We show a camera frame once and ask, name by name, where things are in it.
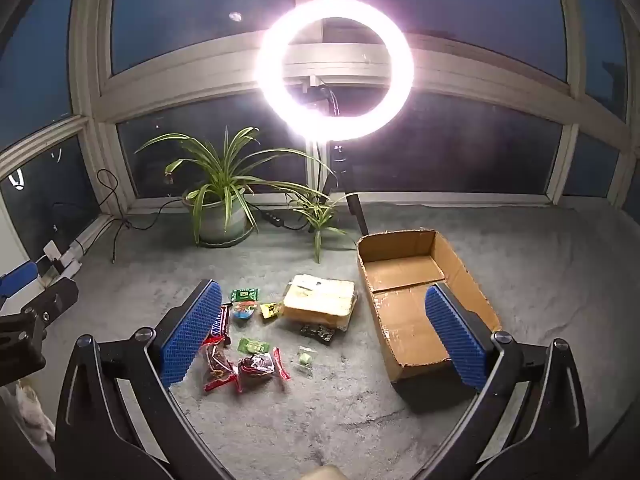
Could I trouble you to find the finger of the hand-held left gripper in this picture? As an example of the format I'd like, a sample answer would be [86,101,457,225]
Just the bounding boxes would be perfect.
[0,261,40,306]
[15,277,80,333]

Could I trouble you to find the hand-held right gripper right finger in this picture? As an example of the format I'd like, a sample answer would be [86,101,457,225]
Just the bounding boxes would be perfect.
[410,282,591,480]

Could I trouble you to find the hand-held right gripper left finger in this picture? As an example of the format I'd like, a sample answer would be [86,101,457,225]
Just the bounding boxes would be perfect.
[54,280,236,480]

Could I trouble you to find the brown chocolate bar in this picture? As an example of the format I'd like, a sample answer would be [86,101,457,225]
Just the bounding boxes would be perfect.
[202,304,233,348]

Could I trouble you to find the red clear snack packet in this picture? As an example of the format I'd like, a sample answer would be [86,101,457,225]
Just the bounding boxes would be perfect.
[237,347,291,386]
[200,337,242,394]

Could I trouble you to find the small light green packet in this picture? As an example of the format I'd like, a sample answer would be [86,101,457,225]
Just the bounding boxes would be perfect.
[237,337,271,356]

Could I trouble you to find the cardboard box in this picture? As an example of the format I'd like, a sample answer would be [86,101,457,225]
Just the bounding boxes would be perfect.
[356,229,502,383]

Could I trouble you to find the clear packet with green candy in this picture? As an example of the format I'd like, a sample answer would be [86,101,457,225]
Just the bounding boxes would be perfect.
[295,346,319,374]

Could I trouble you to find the dark snack packet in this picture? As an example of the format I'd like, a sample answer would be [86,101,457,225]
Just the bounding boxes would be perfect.
[300,324,335,347]

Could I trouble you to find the bread loaf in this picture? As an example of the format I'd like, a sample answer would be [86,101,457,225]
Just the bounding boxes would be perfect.
[282,274,360,332]

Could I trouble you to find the white power strip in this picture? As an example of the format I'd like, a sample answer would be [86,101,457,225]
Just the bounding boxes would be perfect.
[42,240,84,279]

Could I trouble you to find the white fuzzy cloth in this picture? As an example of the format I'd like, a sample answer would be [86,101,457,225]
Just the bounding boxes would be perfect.
[12,382,56,466]

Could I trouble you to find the dark plant pot saucer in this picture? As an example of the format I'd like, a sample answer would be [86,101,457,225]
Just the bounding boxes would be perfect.
[192,227,259,250]

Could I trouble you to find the green plant pot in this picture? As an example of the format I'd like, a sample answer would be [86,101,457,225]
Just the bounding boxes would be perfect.
[182,185,256,246]

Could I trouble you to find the black power strip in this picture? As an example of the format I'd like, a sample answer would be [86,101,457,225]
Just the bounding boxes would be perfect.
[260,205,309,231]

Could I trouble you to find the large spider plant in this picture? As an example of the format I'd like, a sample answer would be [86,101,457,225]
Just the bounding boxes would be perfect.
[135,127,336,243]

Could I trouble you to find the small spider plant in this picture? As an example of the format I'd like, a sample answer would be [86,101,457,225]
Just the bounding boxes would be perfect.
[280,185,351,264]

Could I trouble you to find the black cable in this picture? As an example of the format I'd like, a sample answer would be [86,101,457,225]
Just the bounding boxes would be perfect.
[96,169,187,262]

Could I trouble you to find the ring light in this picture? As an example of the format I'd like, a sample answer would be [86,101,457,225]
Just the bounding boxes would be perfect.
[256,0,416,141]

